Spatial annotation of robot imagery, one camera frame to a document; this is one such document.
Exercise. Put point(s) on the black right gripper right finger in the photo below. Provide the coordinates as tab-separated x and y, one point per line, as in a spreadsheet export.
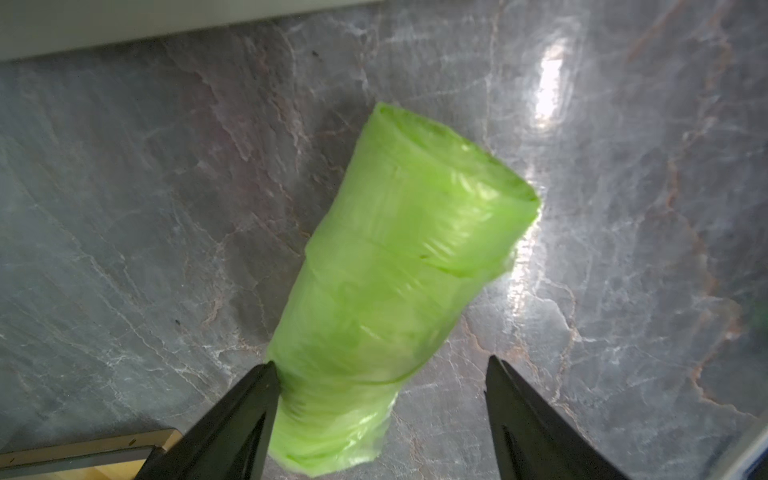
531	440

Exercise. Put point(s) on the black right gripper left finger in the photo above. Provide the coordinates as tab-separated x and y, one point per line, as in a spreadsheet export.
229	442

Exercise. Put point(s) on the green trash bag roll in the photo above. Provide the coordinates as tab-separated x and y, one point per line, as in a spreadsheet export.
424	219

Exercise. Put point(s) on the translucent plastic storage box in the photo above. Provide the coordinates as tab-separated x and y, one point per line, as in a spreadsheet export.
32	28

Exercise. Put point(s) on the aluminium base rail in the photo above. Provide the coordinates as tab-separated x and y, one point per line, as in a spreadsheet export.
121	457

